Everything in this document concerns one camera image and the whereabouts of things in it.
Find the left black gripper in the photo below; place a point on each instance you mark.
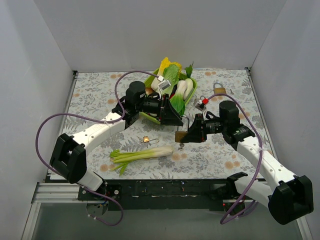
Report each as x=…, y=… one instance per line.
x=162, y=109

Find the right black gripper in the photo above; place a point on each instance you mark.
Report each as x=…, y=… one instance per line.
x=203, y=128

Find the large brass padlock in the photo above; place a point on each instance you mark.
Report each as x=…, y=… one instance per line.
x=218, y=88
x=180, y=134

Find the small key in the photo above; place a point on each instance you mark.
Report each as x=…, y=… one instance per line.
x=181, y=146

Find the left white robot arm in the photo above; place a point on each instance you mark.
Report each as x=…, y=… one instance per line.
x=69, y=157

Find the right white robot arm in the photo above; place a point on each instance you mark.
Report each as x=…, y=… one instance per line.
x=286, y=195

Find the small brass padlock far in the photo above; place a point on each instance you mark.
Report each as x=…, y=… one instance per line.
x=199, y=101

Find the small brass padlock open shackle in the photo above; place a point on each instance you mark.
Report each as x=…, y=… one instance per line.
x=149, y=141

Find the toy brown mushroom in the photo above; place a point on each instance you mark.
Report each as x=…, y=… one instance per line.
x=148, y=91

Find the toy bok choy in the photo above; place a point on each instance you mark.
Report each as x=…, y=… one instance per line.
x=184, y=88

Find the green plastic basket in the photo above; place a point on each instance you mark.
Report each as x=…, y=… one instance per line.
x=182, y=76

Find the floral table mat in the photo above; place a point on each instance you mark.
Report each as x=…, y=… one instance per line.
x=94, y=97

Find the large toy napa cabbage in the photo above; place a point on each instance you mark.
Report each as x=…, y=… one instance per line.
x=171, y=73

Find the toy leafy green sprig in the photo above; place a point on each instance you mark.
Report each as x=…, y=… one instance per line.
x=189, y=70

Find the yellow toy cabbage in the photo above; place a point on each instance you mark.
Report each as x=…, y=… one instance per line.
x=165, y=63

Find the toy celery stalk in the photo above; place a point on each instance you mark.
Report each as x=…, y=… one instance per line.
x=122, y=159

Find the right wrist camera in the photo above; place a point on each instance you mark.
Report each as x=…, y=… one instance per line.
x=202, y=107

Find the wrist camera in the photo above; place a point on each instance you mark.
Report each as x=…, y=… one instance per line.
x=163, y=85
x=202, y=107

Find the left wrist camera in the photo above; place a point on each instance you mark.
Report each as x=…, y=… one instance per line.
x=163, y=85

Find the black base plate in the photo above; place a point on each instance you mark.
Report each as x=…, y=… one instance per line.
x=169, y=194

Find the aluminium frame rail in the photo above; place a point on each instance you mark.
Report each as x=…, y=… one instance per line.
x=48, y=193

